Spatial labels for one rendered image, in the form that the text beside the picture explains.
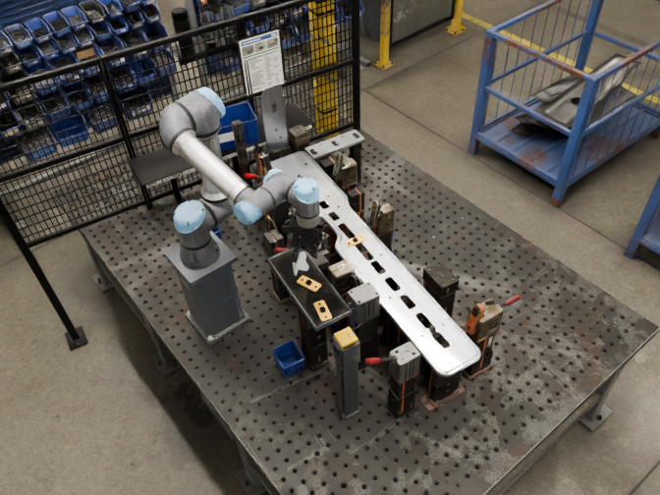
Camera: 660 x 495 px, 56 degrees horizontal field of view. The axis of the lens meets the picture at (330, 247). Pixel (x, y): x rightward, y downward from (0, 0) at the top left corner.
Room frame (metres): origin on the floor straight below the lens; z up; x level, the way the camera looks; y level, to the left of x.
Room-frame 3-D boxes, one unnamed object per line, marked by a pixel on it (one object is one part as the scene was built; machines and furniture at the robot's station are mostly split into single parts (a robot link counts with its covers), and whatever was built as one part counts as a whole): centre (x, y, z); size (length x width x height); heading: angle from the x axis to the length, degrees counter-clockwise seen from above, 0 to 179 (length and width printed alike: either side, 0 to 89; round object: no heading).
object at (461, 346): (1.76, -0.12, 1.00); 1.38 x 0.22 x 0.02; 28
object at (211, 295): (1.65, 0.50, 0.90); 0.21 x 0.21 x 0.40; 36
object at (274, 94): (2.43, 0.22, 1.17); 0.12 x 0.01 x 0.34; 118
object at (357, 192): (2.09, -0.13, 0.84); 0.11 x 0.08 x 0.29; 118
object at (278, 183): (1.47, 0.15, 1.56); 0.11 x 0.11 x 0.08; 47
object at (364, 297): (1.40, -0.11, 0.90); 0.13 x 0.10 x 0.41; 118
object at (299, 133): (2.49, 0.12, 0.88); 0.08 x 0.08 x 0.36; 28
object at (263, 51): (2.72, 0.28, 1.30); 0.23 x 0.02 x 0.31; 118
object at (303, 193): (1.42, 0.06, 1.56); 0.09 x 0.08 x 0.11; 47
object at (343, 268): (1.56, -0.04, 0.89); 0.13 x 0.11 x 0.38; 118
